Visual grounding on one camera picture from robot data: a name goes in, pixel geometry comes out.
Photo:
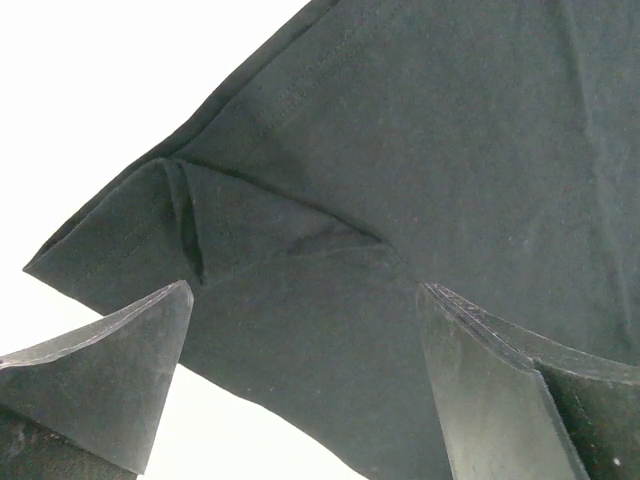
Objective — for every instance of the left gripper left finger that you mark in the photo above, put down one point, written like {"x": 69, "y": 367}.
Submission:
{"x": 87, "y": 404}

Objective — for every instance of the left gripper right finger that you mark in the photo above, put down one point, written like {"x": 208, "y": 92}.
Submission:
{"x": 513, "y": 404}

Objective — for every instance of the black t shirt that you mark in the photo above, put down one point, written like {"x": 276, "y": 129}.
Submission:
{"x": 368, "y": 147}

